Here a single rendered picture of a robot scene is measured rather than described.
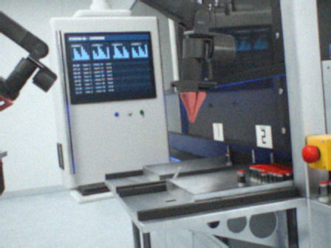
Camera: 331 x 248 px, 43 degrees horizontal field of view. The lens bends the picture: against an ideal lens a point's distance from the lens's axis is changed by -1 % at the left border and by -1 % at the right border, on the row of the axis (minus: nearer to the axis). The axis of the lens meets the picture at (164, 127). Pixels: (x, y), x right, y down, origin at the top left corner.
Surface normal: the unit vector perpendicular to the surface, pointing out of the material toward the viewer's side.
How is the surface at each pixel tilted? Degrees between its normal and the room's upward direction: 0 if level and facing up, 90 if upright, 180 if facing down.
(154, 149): 90
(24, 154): 90
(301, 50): 90
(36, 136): 90
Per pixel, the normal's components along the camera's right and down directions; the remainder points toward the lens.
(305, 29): 0.25, 0.03
